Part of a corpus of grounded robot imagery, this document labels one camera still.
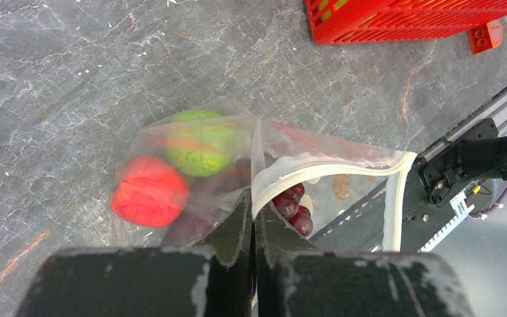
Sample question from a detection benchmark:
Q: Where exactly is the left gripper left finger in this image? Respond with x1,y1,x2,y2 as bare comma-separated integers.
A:
17,190,252,316

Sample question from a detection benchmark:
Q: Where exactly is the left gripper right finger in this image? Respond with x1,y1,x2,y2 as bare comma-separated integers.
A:
254,204,473,316

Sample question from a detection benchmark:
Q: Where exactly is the dark red grape bunch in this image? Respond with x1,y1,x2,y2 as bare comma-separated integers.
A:
271,183,314,236

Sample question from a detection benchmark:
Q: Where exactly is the clear dotted zip bag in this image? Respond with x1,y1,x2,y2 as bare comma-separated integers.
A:
110,97,416,252

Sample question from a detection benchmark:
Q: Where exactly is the red apple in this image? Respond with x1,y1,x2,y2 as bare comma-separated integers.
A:
110,156,189,228

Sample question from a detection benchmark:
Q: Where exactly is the green apple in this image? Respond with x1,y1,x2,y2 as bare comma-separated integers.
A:
166,109,238,177

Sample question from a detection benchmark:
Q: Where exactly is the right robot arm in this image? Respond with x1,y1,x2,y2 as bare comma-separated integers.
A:
419,132,507,207

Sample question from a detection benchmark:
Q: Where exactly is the red plastic basket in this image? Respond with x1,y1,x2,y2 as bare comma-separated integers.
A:
304,0,507,45

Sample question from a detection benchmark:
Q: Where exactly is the small orange block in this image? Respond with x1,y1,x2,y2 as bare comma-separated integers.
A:
467,19,504,55

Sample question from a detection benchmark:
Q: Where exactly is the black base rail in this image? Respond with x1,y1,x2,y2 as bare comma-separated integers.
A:
310,118,504,254

